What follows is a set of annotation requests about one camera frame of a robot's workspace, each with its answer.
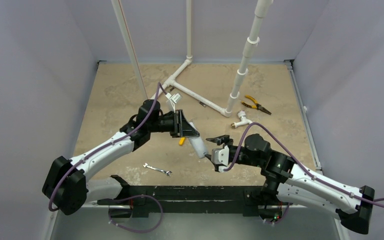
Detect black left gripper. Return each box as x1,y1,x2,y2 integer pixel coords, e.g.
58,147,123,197
148,110,199,138

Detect white remote control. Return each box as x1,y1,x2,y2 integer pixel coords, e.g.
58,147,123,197
186,135,208,159

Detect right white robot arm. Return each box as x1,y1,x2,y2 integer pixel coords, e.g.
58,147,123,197
206,133,375,235

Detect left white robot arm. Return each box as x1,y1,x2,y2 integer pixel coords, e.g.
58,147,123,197
42,99,200,215

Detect silver open-end wrench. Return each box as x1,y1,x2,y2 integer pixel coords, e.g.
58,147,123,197
143,163,172,177

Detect white jointed vertical pipe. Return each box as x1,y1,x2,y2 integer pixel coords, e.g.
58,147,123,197
223,0,274,117

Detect yellow handled screwdriver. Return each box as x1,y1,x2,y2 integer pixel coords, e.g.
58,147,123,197
178,137,186,146

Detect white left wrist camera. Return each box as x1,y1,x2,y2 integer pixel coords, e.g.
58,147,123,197
165,93,182,112

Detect white PVC pipe frame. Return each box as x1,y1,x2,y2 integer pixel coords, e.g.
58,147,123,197
110,0,233,118

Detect yellow handled pliers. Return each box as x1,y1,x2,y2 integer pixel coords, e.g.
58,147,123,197
240,95,272,115

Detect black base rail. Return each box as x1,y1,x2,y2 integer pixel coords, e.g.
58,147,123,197
97,175,286,221

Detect aluminium frame rail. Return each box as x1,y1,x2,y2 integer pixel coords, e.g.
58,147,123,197
284,60,323,174

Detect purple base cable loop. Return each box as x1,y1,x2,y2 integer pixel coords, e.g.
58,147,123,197
107,194,164,234

